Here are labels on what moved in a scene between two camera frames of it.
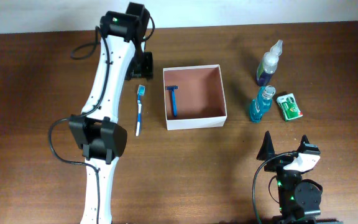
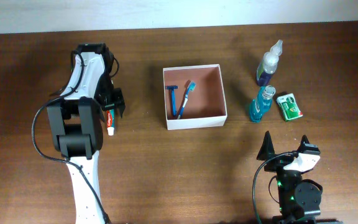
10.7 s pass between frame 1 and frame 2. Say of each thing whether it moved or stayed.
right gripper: stayed
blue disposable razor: stayed
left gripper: moved
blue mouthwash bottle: stayed
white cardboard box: stayed
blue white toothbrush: moved
